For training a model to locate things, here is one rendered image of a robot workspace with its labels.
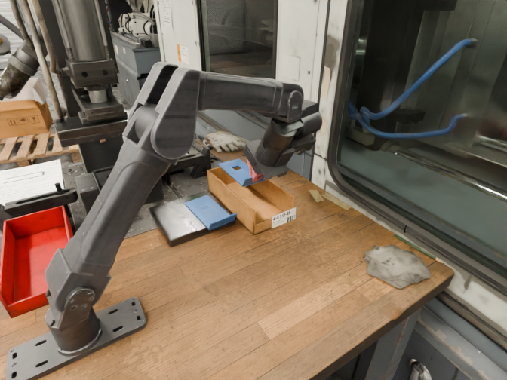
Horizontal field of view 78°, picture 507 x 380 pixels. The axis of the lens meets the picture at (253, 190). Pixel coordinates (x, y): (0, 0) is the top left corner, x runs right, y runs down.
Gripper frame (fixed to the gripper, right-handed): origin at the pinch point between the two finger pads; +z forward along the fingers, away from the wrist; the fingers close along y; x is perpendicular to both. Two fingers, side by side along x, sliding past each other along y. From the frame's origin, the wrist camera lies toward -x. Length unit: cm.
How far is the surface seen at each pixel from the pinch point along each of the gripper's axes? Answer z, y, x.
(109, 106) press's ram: -5.6, 24.7, 27.6
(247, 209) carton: 0.9, -6.9, 5.8
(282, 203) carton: 3.7, -7.4, -5.7
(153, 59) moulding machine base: 178, 265, -70
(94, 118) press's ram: -3.7, 23.5, 31.1
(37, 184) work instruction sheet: 34, 36, 49
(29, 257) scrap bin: 14, 4, 51
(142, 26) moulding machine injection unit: 191, 342, -82
